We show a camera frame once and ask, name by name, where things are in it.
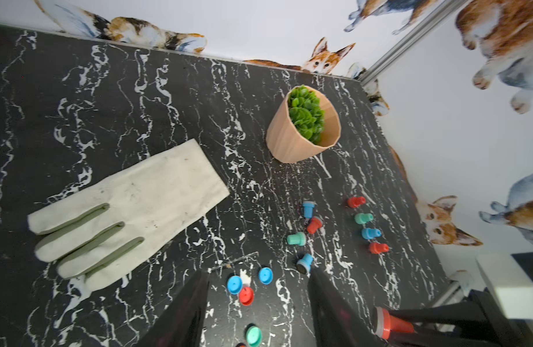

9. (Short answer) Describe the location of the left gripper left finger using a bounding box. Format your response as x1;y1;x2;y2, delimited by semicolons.
138;270;209;347

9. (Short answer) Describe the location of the beige paper sheet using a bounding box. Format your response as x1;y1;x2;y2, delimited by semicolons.
28;140;229;291

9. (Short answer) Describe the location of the blue stamp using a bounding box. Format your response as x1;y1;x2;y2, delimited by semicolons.
302;200;316;219
296;254;314;275

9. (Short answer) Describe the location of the potted green plant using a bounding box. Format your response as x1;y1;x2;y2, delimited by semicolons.
266;85;342;163

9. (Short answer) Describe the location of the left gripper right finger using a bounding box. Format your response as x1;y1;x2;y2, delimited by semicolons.
308;268;384;347

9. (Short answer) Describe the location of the blue stamp cap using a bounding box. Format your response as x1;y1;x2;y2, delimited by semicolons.
361;228;382;240

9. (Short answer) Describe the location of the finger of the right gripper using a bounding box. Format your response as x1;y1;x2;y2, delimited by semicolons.
389;302;488;325
388;333;500;347

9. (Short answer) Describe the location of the green stamp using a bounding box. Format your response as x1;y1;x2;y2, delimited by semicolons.
354;213;374;225
286;232;307;247

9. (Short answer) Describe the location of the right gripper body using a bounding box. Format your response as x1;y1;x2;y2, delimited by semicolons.
468;290;533;346

